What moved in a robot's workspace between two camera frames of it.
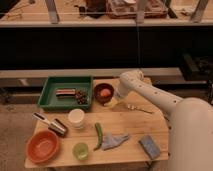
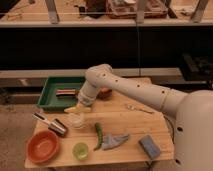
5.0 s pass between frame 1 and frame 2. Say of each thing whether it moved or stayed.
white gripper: moved
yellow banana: moved
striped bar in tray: stayed
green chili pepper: stayed
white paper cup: stayed
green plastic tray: stayed
